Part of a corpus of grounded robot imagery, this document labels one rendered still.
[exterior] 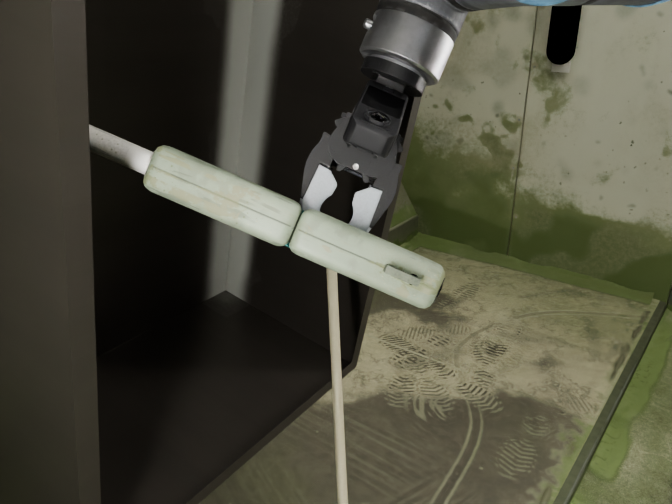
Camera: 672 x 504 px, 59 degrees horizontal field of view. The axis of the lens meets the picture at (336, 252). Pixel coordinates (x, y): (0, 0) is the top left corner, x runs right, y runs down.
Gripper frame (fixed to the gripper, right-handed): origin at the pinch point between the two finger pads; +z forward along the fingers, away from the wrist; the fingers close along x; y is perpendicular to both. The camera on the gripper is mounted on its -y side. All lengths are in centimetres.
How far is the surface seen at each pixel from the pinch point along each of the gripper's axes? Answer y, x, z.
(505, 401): 106, -68, 31
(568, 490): 73, -78, 38
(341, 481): 24.5, -17.2, 34.3
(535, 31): 174, -46, -92
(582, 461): 83, -83, 32
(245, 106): 51, 23, -14
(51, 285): -12.6, 20.0, 10.8
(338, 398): 26.6, -11.9, 23.2
